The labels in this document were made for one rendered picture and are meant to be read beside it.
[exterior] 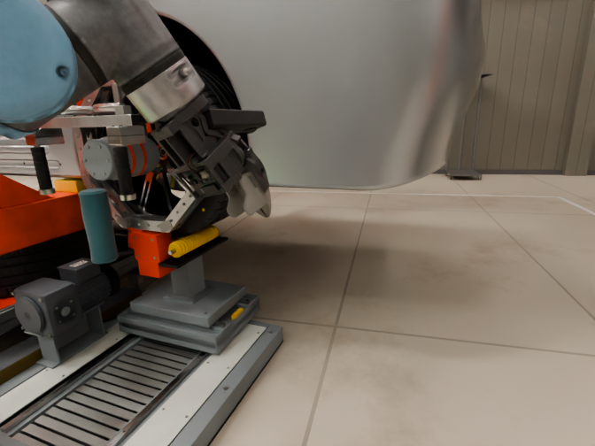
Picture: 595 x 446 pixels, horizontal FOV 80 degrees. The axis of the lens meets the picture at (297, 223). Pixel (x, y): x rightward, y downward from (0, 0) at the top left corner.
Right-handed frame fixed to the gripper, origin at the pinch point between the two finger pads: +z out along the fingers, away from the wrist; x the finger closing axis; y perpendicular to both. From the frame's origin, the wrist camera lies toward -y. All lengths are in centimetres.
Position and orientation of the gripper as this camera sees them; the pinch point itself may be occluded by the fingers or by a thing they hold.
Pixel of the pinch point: (266, 207)
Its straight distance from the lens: 59.2
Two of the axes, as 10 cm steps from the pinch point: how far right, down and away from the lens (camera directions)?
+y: -3.8, 6.9, -6.1
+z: 4.8, 7.1, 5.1
